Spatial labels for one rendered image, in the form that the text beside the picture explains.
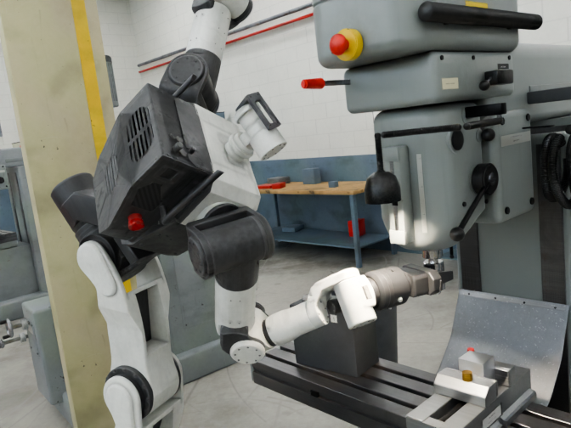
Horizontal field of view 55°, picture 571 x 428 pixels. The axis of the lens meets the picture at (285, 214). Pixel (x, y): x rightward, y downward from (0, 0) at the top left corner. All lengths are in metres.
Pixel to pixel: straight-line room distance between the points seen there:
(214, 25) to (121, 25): 9.79
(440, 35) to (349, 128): 5.89
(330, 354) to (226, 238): 0.68
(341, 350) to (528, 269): 0.56
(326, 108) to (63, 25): 4.98
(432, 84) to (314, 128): 6.32
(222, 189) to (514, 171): 0.69
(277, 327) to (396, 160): 0.45
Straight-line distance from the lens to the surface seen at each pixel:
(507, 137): 1.36
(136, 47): 11.21
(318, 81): 1.17
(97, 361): 2.76
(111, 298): 1.37
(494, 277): 1.70
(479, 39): 1.26
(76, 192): 1.40
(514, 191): 1.40
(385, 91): 1.19
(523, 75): 1.48
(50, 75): 2.62
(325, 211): 7.46
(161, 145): 1.04
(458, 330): 1.75
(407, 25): 1.07
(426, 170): 1.19
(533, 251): 1.63
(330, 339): 1.59
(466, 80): 1.22
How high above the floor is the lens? 1.61
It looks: 9 degrees down
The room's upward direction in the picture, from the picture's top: 7 degrees counter-clockwise
